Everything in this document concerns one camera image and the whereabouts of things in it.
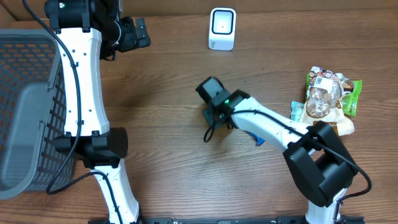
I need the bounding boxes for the green candy snack bag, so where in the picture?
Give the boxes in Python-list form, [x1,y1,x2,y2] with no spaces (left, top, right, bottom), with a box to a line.
[305,71,363,118]

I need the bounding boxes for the mint green snack pack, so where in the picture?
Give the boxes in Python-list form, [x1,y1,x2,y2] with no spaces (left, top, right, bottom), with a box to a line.
[290,101,305,122]

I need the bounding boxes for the blue Oreo cookie pack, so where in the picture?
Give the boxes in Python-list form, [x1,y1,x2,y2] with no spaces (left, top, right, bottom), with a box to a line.
[247,132,265,146]

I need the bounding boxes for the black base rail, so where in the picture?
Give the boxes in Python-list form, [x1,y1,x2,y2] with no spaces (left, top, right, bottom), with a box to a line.
[87,215,365,224]

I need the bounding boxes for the grey plastic mesh basket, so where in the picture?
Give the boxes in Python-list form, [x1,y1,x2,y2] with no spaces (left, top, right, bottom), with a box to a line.
[1,29,75,200]

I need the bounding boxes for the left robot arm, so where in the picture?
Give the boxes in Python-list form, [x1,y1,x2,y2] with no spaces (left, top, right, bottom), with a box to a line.
[45,0,151,223]

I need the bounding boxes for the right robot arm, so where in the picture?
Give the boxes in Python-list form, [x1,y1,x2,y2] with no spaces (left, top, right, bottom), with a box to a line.
[195,77,358,223]

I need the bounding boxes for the beige nut snack bag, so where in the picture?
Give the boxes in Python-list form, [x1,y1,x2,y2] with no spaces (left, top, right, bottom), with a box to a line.
[299,66,355,136]

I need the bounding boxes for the white barcode scanner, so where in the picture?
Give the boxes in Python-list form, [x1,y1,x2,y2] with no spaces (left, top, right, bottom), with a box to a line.
[208,7,236,51]

